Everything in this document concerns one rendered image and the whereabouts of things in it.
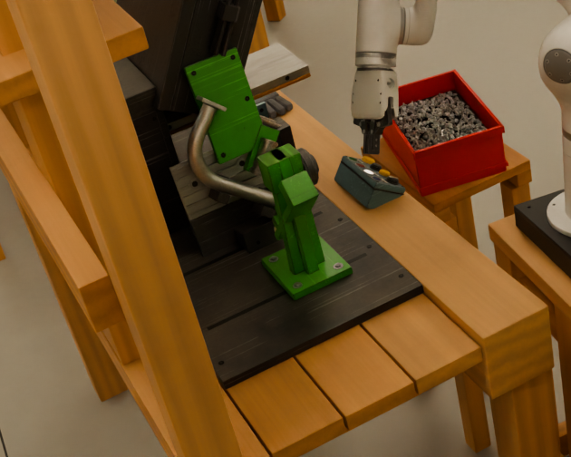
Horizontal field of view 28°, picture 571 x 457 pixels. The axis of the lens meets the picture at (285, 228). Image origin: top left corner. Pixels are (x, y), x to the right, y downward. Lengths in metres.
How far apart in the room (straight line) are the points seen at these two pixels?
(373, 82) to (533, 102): 2.20
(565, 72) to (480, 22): 3.15
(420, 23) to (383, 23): 0.07
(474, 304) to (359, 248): 0.30
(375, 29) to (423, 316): 0.60
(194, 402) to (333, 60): 3.41
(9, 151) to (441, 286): 0.84
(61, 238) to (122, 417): 1.65
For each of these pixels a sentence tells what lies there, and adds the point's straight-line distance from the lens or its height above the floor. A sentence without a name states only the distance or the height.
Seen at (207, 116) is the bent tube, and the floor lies 1.19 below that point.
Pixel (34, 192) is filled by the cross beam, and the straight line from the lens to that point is 2.01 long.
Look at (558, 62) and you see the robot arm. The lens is 2.01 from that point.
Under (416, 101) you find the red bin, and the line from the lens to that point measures 2.80.
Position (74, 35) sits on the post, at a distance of 1.46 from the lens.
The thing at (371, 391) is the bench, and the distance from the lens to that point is 1.98.
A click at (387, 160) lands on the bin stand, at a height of 0.80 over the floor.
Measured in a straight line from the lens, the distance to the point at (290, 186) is 2.06.
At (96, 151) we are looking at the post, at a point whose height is 1.52.
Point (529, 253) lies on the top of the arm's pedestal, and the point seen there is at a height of 0.85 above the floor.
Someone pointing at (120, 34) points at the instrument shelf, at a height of 1.54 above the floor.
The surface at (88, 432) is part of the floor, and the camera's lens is 3.45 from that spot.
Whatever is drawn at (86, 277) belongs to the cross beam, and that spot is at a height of 1.27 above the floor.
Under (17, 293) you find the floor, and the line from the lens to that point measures 4.14.
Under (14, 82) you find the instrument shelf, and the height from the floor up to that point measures 1.53.
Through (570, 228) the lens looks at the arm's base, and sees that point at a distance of 2.22.
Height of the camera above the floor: 2.22
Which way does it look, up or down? 34 degrees down
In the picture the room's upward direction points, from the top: 14 degrees counter-clockwise
